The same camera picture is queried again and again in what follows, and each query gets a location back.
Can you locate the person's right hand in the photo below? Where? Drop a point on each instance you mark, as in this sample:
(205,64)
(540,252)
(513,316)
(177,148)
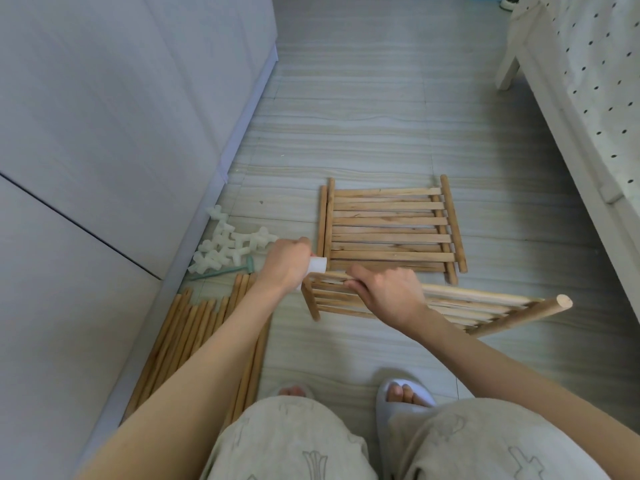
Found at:
(395,294)

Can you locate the person's left hand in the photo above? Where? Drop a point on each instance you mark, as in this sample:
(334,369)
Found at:
(282,262)

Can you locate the person's left fingers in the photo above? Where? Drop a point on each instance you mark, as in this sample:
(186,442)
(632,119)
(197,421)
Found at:
(303,243)

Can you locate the person's right fingers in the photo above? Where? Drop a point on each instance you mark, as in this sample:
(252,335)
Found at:
(361,279)

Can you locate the white plastic connector piece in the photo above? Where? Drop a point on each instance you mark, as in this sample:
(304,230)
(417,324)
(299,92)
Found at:
(318,265)

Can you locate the wooden slatted rack panel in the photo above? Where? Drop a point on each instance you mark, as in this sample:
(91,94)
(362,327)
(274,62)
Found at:
(390,229)
(480,307)

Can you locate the person's right forearm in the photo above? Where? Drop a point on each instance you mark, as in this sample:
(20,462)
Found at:
(500,374)

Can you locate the person's left forearm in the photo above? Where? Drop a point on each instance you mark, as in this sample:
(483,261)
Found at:
(200,369)

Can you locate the pile of white plastic connectors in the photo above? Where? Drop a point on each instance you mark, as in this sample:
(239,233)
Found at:
(225,247)

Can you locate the small green plastic mallet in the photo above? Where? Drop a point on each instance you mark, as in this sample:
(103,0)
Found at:
(227,272)

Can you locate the person's right foot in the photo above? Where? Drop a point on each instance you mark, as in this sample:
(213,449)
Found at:
(404,394)

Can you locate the person's foot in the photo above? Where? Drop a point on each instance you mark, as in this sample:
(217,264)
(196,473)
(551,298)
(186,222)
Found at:
(292,392)
(404,394)

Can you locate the person's left foot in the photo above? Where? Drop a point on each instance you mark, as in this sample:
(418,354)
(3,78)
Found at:
(292,392)

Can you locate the pale grey right slipper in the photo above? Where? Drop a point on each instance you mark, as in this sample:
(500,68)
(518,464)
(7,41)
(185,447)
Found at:
(387,419)

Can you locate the bundle of wooden rods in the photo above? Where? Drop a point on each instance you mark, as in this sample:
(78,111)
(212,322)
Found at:
(190,334)

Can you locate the beige patterned trousers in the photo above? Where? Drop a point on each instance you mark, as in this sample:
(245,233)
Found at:
(450,444)

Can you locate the white wardrobe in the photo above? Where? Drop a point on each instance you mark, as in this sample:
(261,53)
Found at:
(100,169)

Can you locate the dark and white shoe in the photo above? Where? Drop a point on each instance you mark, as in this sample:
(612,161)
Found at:
(511,0)

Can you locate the white dotted bed sheet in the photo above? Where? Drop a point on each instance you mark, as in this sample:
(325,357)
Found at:
(600,69)

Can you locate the white bed frame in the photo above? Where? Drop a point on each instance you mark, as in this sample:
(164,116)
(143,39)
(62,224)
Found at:
(565,144)

